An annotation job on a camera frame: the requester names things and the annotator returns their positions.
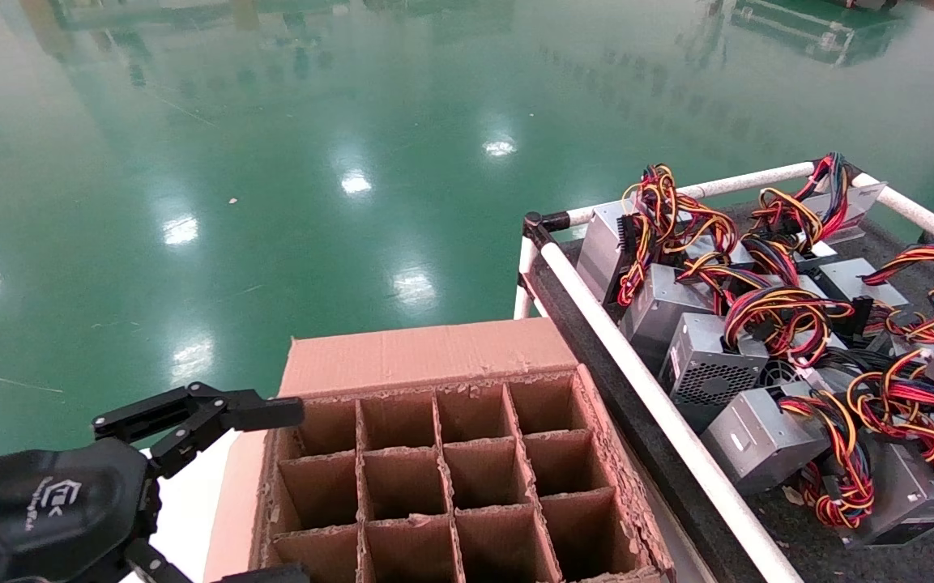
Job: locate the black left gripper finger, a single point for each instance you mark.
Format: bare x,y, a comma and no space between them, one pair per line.
207,409
272,576

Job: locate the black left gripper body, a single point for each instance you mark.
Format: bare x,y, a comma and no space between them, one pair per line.
37,510

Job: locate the dark grey power supply case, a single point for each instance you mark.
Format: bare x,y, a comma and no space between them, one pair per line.
904,494

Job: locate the brown cardboard box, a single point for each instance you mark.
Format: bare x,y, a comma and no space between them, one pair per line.
426,352

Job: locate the cardboard divider grid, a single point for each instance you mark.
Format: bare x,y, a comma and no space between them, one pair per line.
440,441

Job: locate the short white cart leg pipe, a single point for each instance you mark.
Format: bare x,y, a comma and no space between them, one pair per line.
526,259

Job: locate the black pipe corner joint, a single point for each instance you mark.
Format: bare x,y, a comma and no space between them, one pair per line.
535,223

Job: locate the upright silver power supply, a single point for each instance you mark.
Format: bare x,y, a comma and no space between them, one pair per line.
600,251

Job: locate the long white cart pipe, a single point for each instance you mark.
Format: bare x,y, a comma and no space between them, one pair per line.
675,421

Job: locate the perforated grey power supply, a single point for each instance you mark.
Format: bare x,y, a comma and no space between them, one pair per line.
701,348

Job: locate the tan cardboard scrap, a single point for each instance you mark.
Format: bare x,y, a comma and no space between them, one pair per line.
792,494

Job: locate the silver power supply with fan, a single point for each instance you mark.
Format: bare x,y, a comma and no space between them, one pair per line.
831,382

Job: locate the tilted silver power supply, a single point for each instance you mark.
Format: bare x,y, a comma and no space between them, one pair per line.
863,198

